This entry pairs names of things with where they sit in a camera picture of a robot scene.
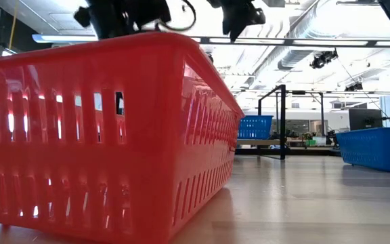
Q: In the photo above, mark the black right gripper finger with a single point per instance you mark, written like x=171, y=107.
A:
x=234, y=30

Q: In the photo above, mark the blue plastic basket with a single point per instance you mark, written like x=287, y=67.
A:
x=256, y=128
x=378, y=149

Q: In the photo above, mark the red plastic basket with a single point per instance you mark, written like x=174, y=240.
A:
x=80, y=152

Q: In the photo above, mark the ceiling strip light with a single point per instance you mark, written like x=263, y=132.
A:
x=63, y=38

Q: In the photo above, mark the black ceiling spotlight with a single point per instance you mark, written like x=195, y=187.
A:
x=322, y=59
x=354, y=87

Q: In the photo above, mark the green plant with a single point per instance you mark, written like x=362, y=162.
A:
x=309, y=140

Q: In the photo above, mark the black monitor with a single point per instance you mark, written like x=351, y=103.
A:
x=364, y=118

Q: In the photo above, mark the silver ceiling duct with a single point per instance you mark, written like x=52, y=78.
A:
x=296, y=57

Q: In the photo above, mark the wooden shelf with black frame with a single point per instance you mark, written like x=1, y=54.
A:
x=282, y=128

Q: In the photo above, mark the distant black metal frame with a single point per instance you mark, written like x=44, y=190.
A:
x=322, y=115

